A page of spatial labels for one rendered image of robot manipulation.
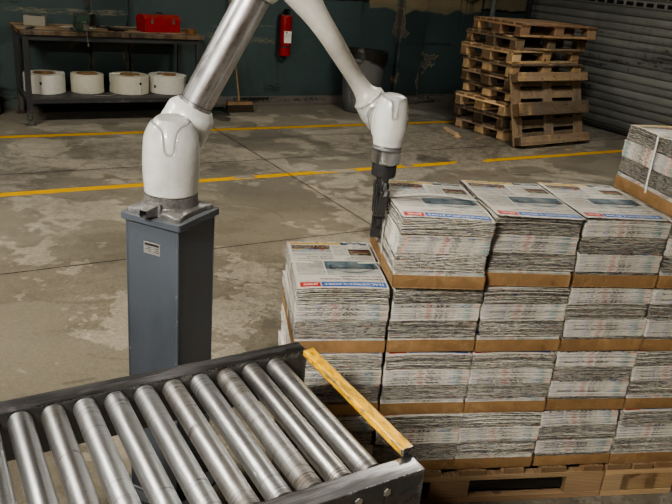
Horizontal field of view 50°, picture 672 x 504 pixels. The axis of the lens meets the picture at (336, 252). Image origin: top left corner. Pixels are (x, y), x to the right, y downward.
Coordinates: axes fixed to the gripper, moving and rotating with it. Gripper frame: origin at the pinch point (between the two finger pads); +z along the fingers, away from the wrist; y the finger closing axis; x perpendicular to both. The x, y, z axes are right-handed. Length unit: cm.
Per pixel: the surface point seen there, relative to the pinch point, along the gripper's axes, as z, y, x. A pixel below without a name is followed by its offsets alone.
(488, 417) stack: 59, -18, -43
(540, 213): -12, -15, -46
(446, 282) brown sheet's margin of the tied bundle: 9.2, -21.0, -18.5
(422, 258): 2.2, -20.0, -10.1
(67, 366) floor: 98, 75, 108
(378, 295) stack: 15.3, -18.8, 1.2
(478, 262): 2.6, -20.3, -27.5
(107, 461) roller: 18, -92, 70
